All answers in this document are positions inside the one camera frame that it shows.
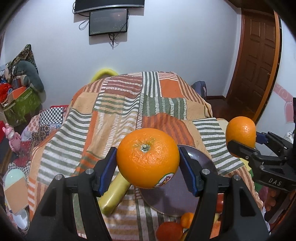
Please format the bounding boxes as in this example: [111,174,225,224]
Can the yellow sugarcane piece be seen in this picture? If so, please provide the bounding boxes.
[98,172,131,216]

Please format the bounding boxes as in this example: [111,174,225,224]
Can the large orange with sticker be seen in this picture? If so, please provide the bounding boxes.
[116,128,180,189]

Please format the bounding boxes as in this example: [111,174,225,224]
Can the small tangerine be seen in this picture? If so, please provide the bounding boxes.
[180,212,194,229]

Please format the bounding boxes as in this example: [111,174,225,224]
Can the dark purple plate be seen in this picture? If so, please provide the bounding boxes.
[140,145,217,217]

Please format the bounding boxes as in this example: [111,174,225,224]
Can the red tomato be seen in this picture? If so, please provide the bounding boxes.
[156,222,183,241]

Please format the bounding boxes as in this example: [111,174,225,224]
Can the brown wooden door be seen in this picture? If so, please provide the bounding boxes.
[226,9,281,123]

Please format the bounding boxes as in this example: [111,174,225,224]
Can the pink toy figure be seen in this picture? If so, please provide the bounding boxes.
[3,123,22,154]

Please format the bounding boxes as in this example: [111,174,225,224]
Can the checkered patchwork quilt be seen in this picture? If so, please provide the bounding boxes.
[7,105,68,177]

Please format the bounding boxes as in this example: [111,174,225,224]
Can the striped patchwork blanket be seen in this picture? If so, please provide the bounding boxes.
[27,71,265,241]

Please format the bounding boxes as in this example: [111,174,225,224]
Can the green storage box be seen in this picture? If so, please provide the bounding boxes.
[1,87,42,127]

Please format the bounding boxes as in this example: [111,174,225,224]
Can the yellow curved pillow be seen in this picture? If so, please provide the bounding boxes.
[90,68,118,83]

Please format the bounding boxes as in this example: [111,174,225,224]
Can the small wall monitor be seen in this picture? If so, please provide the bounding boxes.
[89,8,129,36]

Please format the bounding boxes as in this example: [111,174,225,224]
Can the large black wall television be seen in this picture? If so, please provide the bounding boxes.
[74,0,145,14]

